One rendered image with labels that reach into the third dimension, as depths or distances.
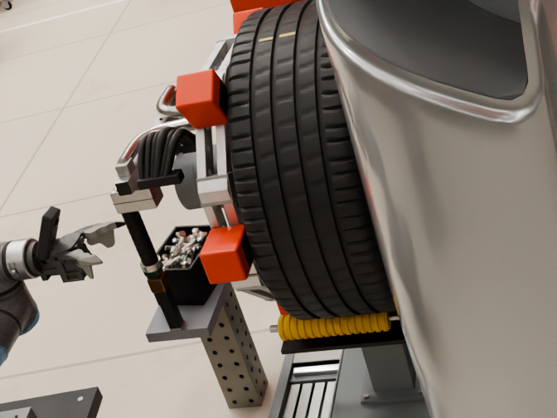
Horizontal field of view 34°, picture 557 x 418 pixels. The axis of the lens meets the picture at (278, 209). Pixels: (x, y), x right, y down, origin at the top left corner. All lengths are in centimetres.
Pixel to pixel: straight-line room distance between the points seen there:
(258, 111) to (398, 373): 82
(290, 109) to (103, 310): 187
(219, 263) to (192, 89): 32
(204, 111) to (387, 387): 88
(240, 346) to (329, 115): 110
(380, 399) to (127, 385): 101
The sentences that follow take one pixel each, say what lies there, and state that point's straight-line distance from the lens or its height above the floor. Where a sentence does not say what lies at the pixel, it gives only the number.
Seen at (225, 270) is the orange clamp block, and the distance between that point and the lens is 169.
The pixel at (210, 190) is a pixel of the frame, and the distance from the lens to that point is 171.
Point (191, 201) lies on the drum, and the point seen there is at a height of 83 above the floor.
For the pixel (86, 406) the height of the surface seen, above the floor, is 30.
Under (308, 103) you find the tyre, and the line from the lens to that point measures 163.
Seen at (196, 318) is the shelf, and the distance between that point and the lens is 231.
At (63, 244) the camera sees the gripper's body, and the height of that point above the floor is 84.
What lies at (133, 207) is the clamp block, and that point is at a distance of 188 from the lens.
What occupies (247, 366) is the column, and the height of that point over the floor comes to 14.
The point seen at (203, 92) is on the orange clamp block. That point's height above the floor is 114.
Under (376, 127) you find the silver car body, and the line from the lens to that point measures 85.
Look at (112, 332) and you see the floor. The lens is 324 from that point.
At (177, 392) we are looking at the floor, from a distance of 286.
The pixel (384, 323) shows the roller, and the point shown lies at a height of 52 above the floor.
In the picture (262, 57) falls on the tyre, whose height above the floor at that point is 115.
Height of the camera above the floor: 173
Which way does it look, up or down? 29 degrees down
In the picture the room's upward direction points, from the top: 18 degrees counter-clockwise
